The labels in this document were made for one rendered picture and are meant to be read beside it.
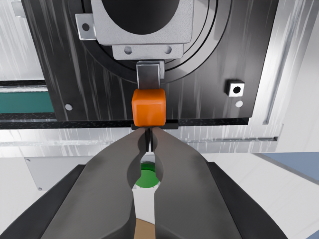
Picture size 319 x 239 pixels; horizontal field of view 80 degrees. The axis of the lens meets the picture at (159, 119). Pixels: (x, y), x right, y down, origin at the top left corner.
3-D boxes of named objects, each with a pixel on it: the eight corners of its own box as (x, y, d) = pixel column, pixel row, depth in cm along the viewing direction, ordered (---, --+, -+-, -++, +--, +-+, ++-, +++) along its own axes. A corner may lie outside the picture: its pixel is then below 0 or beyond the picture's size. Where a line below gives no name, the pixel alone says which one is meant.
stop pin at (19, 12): (48, 18, 22) (27, 17, 19) (38, 18, 22) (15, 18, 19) (44, 4, 22) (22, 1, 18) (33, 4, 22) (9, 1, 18)
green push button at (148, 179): (159, 179, 30) (160, 188, 29) (134, 179, 30) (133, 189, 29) (159, 159, 29) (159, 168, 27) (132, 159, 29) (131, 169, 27)
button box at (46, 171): (167, 164, 36) (169, 190, 30) (55, 166, 36) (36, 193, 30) (167, 132, 32) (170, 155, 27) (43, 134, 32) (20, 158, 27)
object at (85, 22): (101, 38, 17) (97, 40, 16) (85, 39, 17) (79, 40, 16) (98, 13, 16) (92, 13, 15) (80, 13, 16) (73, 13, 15)
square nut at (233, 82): (239, 93, 22) (242, 96, 21) (225, 94, 22) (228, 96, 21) (241, 79, 21) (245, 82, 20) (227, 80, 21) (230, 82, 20)
